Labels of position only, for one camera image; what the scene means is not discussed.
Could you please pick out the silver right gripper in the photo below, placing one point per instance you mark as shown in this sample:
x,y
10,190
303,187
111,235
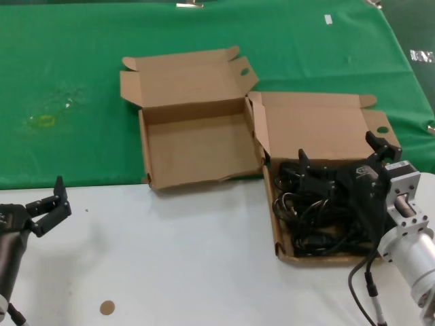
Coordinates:
x,y
401,183

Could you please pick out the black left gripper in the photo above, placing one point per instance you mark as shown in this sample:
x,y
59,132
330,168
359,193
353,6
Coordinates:
x,y
13,219

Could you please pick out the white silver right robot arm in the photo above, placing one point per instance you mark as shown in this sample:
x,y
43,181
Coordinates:
x,y
418,258

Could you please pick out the empty open cardboard box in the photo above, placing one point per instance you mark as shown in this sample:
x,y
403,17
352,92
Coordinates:
x,y
197,149

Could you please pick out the metal cloth clip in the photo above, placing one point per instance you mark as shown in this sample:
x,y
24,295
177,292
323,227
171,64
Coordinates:
x,y
190,4
374,2
431,129

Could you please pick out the round brown sticker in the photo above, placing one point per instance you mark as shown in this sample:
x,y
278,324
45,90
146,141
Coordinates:
x,y
107,307

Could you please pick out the shiny silver foil piece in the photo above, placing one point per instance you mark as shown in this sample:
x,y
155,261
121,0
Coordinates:
x,y
421,56

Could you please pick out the white tape piece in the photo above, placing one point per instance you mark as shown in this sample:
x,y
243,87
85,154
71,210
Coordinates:
x,y
328,19

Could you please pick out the green table cloth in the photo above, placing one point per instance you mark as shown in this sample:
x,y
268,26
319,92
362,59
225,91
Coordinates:
x,y
68,51

